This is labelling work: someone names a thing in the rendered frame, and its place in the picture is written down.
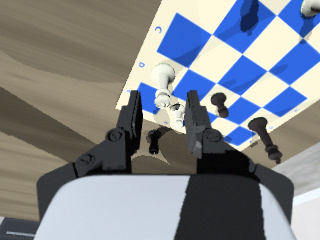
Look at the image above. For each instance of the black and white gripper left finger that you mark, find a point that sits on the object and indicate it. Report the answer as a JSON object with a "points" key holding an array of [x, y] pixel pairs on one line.
{"points": [[114, 152]]}

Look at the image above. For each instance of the blue and cream chessboard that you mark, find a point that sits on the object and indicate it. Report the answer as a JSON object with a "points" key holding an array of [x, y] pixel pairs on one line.
{"points": [[264, 55]]}

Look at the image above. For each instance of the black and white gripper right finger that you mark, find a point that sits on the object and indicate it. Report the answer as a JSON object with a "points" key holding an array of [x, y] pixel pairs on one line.
{"points": [[215, 156]]}

